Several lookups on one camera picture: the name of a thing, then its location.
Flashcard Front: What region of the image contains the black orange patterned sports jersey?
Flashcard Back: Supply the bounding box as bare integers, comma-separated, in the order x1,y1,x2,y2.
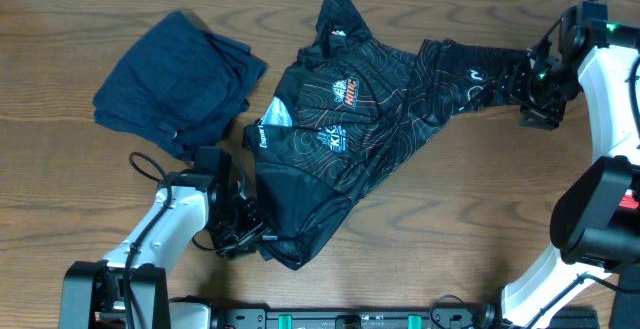
243,0,528,270

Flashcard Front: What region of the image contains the folded dark blue garment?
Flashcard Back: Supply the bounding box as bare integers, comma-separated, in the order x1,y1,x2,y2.
93,11,266,161

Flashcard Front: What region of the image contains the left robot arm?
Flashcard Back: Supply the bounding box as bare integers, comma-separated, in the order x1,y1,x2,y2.
58,147,272,328

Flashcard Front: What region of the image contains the red cloth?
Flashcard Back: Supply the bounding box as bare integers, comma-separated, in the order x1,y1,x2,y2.
619,194,640,210

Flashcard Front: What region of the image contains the black fabric at right edge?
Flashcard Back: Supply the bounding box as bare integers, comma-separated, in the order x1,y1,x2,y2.
610,266,640,329

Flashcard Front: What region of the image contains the black aluminium mounting rail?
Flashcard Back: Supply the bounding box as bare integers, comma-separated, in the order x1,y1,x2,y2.
169,306,600,329

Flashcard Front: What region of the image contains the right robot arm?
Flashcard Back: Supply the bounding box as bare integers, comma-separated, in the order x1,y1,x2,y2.
482,0,639,328

